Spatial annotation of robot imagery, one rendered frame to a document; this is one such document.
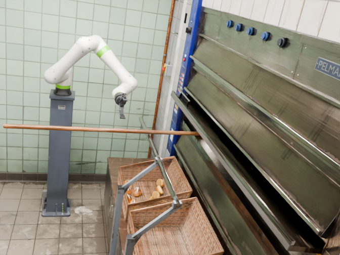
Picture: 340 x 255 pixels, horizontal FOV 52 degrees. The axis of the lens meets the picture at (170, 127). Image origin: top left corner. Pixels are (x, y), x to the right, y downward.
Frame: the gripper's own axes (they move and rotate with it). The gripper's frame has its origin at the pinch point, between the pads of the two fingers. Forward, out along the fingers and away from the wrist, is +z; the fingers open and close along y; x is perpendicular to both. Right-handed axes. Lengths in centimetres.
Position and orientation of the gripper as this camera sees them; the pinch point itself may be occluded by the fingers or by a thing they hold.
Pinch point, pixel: (124, 109)
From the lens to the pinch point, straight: 254.5
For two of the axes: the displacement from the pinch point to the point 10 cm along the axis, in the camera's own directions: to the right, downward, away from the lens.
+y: -1.6, 9.2, 3.6
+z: 2.4, 3.9, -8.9
